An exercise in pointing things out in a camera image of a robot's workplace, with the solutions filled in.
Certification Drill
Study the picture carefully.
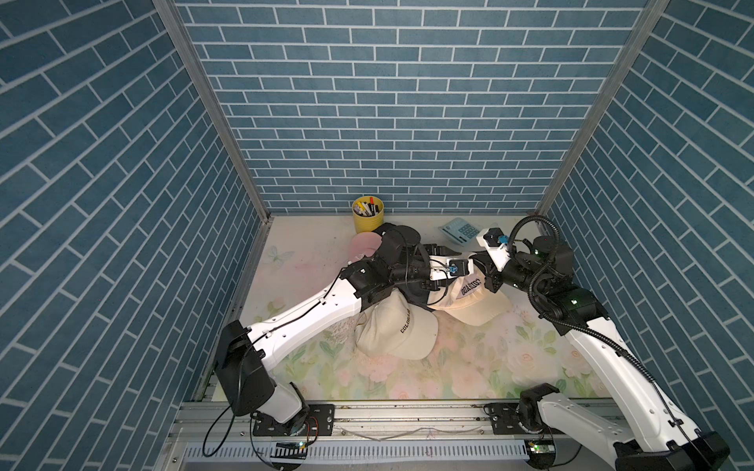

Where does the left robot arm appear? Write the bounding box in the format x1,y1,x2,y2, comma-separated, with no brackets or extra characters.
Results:
214,224,474,423

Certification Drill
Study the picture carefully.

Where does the light blue calculator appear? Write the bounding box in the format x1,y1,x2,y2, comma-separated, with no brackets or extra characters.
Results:
440,218,480,245

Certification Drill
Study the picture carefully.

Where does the pink baseball cap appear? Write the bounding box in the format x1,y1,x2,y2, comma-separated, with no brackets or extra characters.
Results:
349,232,382,263

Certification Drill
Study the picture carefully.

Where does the aluminium front rail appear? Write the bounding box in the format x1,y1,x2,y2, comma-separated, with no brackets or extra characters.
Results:
155,400,626,470

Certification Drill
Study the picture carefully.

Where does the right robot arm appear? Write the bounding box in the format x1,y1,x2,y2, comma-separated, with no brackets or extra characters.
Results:
471,228,730,470

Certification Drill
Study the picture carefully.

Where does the black cap front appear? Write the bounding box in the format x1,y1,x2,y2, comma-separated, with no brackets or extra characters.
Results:
395,282,447,312

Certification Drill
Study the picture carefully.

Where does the beige Colorado cap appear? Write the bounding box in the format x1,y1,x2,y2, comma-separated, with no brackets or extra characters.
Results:
355,288,439,360
427,272,514,327

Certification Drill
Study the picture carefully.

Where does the yellow pen cup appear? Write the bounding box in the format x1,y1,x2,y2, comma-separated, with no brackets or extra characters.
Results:
351,195,384,234

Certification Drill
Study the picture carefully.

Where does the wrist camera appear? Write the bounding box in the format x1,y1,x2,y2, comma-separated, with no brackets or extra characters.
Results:
429,256,474,281
476,228,511,272

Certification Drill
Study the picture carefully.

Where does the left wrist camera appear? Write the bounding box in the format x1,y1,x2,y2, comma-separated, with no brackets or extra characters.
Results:
429,256,474,281

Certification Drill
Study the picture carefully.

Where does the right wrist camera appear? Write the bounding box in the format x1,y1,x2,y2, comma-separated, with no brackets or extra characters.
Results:
476,228,511,272

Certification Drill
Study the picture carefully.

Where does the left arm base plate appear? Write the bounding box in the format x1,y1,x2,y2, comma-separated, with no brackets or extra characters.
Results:
251,402,336,438

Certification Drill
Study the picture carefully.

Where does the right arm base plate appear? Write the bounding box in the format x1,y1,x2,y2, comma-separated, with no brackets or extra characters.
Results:
482,402,565,436

